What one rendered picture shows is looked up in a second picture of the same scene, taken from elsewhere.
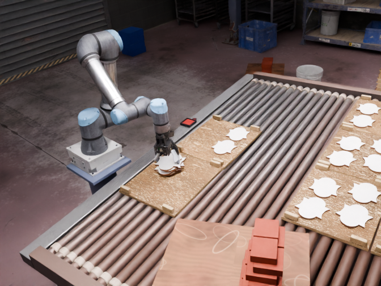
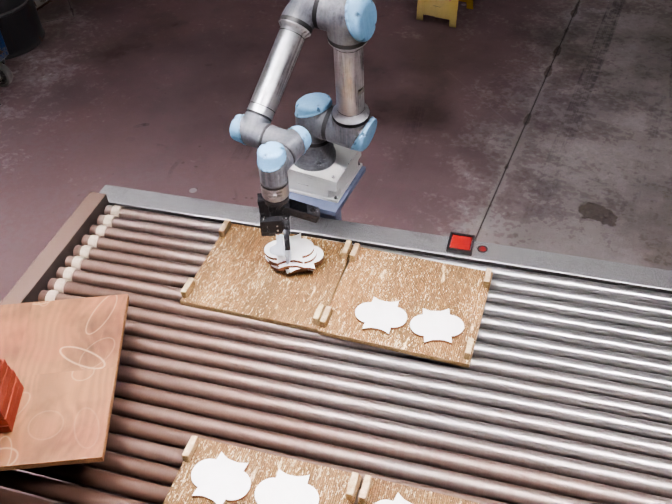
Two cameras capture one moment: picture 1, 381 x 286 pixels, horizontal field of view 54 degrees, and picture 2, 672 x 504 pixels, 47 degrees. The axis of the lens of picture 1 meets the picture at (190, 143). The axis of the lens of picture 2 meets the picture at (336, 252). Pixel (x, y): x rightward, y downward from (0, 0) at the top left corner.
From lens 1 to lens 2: 1.90 m
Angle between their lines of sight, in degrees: 55
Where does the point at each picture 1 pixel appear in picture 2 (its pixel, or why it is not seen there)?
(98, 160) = (291, 174)
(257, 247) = not seen: outside the picture
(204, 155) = (348, 294)
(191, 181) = (265, 297)
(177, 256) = (53, 313)
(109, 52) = (332, 32)
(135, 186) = (239, 237)
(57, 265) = (74, 221)
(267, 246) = not seen: outside the picture
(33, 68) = not seen: outside the picture
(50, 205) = (402, 202)
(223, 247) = (71, 357)
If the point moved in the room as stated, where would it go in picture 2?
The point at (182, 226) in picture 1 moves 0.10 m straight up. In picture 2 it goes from (111, 302) to (102, 275)
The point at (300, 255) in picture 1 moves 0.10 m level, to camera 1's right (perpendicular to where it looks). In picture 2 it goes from (55, 450) to (61, 487)
